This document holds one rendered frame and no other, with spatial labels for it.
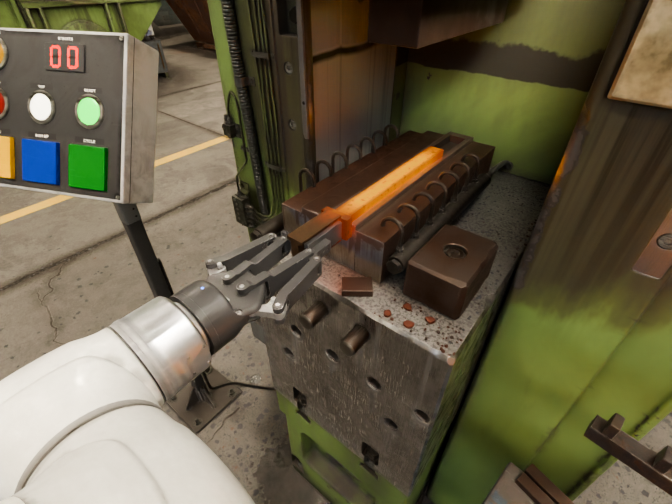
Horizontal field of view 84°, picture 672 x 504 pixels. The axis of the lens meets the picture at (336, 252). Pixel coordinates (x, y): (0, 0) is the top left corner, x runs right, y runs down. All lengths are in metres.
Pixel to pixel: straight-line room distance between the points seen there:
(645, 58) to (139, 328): 0.52
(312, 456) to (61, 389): 0.96
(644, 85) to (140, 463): 0.51
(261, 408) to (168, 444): 1.23
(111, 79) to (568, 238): 0.75
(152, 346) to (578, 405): 0.66
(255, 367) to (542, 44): 1.37
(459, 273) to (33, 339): 1.89
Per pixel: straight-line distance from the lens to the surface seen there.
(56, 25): 5.30
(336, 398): 0.76
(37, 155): 0.87
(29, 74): 0.90
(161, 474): 0.26
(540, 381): 0.76
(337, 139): 0.80
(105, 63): 0.80
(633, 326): 0.64
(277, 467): 1.40
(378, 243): 0.52
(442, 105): 0.95
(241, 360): 1.63
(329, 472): 1.22
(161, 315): 0.38
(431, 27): 0.55
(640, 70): 0.48
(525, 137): 0.90
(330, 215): 0.51
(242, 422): 1.49
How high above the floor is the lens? 1.30
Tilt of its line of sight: 39 degrees down
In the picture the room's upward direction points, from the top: straight up
